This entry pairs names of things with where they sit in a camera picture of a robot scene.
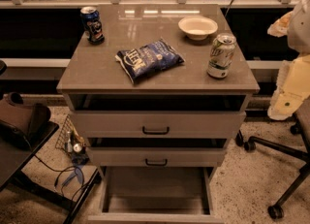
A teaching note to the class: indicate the wire basket with items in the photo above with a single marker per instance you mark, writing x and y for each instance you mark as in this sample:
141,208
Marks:
71,143

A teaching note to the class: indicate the blue chip bag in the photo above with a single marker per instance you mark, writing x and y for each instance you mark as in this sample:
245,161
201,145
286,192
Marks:
148,59

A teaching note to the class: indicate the black side table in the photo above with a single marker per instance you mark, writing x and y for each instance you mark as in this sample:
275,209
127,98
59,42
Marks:
12,160

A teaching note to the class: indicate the grey top drawer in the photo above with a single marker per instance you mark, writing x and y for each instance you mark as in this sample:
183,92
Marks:
115,124

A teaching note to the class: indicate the grey middle drawer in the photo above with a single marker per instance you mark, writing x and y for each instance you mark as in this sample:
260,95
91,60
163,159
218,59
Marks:
156,156

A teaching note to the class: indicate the grey drawer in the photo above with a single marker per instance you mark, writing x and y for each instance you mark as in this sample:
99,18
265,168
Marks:
156,156
155,195
115,124

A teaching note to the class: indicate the black office chair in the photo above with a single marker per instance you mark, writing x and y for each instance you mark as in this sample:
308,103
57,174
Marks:
302,127

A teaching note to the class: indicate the white bowl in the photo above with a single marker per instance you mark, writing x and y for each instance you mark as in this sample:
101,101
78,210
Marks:
197,27

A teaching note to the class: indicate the green white soda can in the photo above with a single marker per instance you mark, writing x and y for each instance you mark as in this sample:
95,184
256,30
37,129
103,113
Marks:
221,55

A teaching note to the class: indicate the grey bottom drawer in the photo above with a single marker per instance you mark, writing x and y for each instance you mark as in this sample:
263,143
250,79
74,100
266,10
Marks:
155,195

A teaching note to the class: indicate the grey drawer cabinet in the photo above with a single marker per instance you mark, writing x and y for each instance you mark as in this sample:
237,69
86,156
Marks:
95,81

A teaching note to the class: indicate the blue pepsi can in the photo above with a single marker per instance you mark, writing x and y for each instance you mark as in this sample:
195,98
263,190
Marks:
92,24

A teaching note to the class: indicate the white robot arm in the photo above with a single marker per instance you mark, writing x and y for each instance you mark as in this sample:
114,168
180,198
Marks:
293,86

